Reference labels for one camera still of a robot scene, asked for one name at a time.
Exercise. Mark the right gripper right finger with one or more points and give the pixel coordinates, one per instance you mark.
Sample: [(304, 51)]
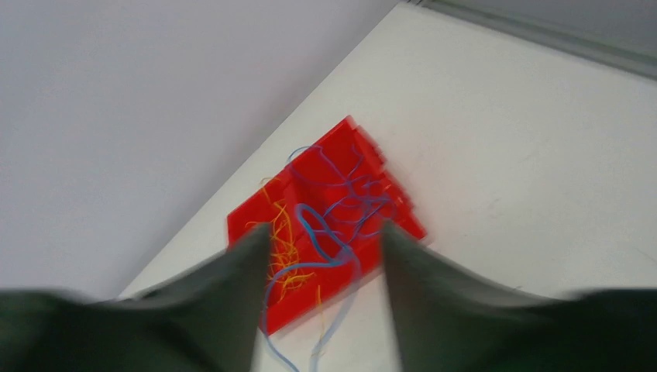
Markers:
[(447, 318)]

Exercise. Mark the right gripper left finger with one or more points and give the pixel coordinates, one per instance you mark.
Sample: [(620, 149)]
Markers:
[(205, 319)]

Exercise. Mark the red double plastic bin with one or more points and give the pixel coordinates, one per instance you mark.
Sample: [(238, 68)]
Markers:
[(325, 209)]

